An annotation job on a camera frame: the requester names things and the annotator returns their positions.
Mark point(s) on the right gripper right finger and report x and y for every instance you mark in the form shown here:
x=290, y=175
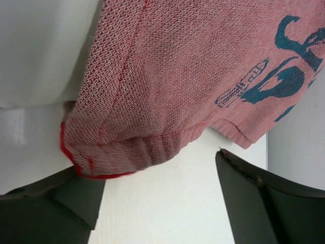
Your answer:
x=263, y=207

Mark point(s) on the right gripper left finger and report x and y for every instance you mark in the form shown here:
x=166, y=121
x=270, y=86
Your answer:
x=62, y=208

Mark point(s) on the red patterned pillowcase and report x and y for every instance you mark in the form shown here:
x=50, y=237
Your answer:
x=160, y=72

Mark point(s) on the white pillow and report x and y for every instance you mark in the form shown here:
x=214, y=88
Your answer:
x=44, y=50

